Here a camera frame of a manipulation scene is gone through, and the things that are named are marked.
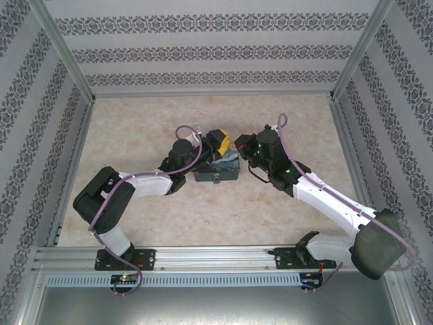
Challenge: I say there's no starry night print tin box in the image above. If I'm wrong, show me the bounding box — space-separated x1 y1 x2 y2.
193 145 242 186

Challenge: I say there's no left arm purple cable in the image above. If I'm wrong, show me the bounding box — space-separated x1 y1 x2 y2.
88 125 204 298

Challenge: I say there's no small lit circuit board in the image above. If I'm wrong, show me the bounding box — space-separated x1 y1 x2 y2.
110 274 140 286
300 274 324 288

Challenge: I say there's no aluminium table edge rail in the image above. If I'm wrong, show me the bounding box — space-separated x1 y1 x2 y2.
45 101 95 248
329 100 403 250

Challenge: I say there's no aluminium frame post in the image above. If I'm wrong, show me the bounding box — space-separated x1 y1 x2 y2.
32 0 96 103
329 0 396 102

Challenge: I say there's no aluminium mounting rail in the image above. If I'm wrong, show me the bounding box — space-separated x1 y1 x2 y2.
32 246 402 272

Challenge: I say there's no slotted grey cable duct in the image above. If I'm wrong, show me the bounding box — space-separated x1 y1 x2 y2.
45 273 302 288

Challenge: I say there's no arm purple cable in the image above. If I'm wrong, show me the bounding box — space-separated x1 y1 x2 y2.
88 125 204 298
270 114 418 295

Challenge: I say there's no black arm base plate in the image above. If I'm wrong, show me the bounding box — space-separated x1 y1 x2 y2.
272 230 343 272
95 248 157 272

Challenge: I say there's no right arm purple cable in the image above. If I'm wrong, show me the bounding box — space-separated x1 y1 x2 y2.
270 114 418 295

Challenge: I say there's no thin black cable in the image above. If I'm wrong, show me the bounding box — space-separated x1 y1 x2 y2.
248 161 272 184

